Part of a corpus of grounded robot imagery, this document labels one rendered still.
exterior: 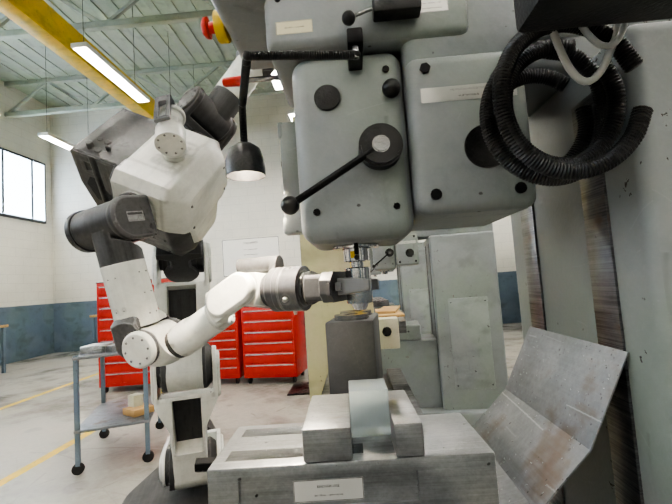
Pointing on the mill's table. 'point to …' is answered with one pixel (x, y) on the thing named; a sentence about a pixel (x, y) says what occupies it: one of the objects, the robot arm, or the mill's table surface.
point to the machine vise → (360, 465)
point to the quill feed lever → (377, 143)
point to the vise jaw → (327, 429)
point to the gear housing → (386, 42)
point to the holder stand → (353, 348)
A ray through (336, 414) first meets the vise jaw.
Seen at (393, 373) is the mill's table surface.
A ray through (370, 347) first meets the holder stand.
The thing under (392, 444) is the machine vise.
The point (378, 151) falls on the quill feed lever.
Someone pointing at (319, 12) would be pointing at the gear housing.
